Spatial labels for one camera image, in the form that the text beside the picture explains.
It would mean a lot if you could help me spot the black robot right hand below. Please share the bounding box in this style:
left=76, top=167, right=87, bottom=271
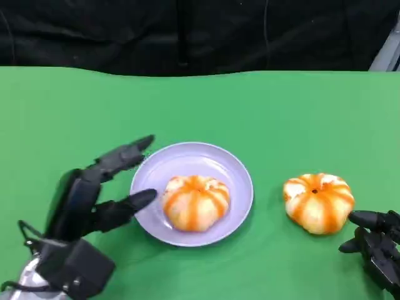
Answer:
left=338, top=209, right=400, bottom=296

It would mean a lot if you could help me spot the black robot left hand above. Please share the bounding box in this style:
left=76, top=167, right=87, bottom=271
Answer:
left=45, top=134, right=158, bottom=243

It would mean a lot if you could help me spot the orange white toy bread roll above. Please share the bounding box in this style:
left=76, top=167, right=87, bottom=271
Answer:
left=282, top=172, right=356, bottom=235
left=162, top=174, right=231, bottom=233

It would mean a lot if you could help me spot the lilac plate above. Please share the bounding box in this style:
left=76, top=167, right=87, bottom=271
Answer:
left=130, top=142, right=254, bottom=248

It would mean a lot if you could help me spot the green table cloth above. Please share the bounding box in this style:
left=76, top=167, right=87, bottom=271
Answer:
left=0, top=64, right=400, bottom=300

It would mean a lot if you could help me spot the black backdrop curtain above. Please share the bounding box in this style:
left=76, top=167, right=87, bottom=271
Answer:
left=0, top=0, right=400, bottom=77

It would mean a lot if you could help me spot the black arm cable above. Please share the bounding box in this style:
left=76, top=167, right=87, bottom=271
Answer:
left=0, top=280, right=68, bottom=294
left=17, top=220, right=44, bottom=251

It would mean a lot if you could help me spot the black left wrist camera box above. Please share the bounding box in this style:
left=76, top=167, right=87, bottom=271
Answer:
left=36, top=239, right=116, bottom=298

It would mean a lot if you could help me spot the grey metal frame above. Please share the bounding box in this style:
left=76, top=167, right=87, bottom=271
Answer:
left=368, top=29, right=400, bottom=72

